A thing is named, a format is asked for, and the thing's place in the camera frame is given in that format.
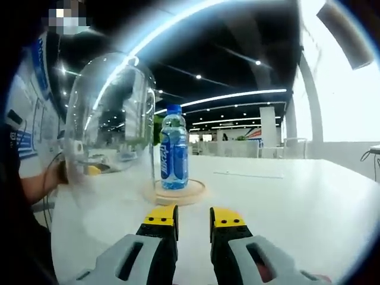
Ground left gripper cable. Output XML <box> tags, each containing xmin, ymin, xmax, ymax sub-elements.
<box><xmin>40</xmin><ymin>153</ymin><xmax>65</xmax><ymax>227</ymax></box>

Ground laptop cables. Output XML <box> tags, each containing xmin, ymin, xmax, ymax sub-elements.
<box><xmin>360</xmin><ymin>147</ymin><xmax>380</xmax><ymax>169</ymax></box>

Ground window with white blinds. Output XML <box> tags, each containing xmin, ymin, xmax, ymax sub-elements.
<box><xmin>292</xmin><ymin>0</ymin><xmax>380</xmax><ymax>144</ymax></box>

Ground person's left hand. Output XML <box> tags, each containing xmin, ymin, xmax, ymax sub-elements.
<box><xmin>55</xmin><ymin>161</ymin><xmax>71</xmax><ymax>185</ymax></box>

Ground white chest-worn device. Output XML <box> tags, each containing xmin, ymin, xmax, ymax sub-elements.
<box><xmin>4</xmin><ymin>85</ymin><xmax>34</xmax><ymax>140</ymax></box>

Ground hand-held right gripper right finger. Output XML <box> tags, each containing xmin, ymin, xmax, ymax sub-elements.
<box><xmin>209</xmin><ymin>206</ymin><xmax>331</xmax><ymax>285</ymax></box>

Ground blue white wall poster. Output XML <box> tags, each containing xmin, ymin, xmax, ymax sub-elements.
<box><xmin>5</xmin><ymin>31</ymin><xmax>68</xmax><ymax>159</ymax></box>

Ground person's dark shirt torso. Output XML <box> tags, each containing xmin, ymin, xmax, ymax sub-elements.
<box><xmin>0</xmin><ymin>124</ymin><xmax>58</xmax><ymax>285</ymax></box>

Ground white pillar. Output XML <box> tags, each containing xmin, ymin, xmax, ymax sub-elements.
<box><xmin>259</xmin><ymin>106</ymin><xmax>277</xmax><ymax>150</ymax></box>

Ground round wooden base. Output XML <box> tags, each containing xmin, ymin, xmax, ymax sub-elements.
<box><xmin>142</xmin><ymin>178</ymin><xmax>207</xmax><ymax>207</ymax></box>

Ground clear glass dome cover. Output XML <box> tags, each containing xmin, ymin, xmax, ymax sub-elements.
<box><xmin>63</xmin><ymin>52</ymin><xmax>157</xmax><ymax>194</ymax></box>

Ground blue drink bottle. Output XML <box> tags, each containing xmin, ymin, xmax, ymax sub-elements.
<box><xmin>160</xmin><ymin>103</ymin><xmax>190</xmax><ymax>191</ymax></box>

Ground white strip on table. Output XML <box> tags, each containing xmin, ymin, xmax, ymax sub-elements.
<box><xmin>213</xmin><ymin>170</ymin><xmax>285</xmax><ymax>180</ymax></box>

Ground green leafy plant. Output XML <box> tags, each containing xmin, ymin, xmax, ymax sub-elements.
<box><xmin>152</xmin><ymin>115</ymin><xmax>164</xmax><ymax>141</ymax></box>

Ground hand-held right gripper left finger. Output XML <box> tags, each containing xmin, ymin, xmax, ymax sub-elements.
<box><xmin>71</xmin><ymin>204</ymin><xmax>180</xmax><ymax>285</ymax></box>

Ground curved ceiling light strip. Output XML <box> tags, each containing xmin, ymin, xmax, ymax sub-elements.
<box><xmin>85</xmin><ymin>0</ymin><xmax>239</xmax><ymax>129</ymax></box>

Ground straight ceiling light strip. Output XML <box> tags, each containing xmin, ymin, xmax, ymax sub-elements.
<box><xmin>153</xmin><ymin>88</ymin><xmax>288</xmax><ymax>116</ymax></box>

